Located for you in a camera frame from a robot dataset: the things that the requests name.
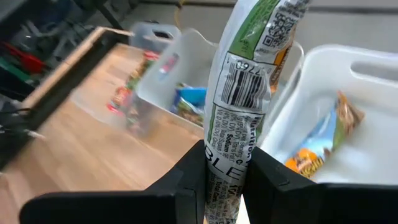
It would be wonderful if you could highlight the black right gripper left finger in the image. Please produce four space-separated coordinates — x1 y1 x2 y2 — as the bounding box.
18 139 208 224

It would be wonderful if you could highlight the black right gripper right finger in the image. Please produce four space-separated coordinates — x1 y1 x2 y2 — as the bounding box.
242 146 398 224

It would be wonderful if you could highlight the green shelf item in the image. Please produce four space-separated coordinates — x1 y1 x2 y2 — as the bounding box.
0 55 24 82

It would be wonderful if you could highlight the orange Chewy granola bar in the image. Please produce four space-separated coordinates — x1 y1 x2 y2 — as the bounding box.
284 90 366 179
203 0 312 224

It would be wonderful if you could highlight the red shelf item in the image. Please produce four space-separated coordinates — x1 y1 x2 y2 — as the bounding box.
1 41 47 75

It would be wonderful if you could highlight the grey plastic bin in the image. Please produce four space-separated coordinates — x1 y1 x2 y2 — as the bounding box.
134 27 305 139

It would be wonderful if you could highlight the clear plastic bin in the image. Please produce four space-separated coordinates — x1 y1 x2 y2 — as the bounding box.
107 20 183 138

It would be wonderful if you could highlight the white plastic bin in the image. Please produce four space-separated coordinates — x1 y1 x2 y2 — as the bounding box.
257 43 398 185

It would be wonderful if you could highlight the black metal table frame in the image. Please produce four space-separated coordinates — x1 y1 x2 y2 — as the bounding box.
0 0 141 170

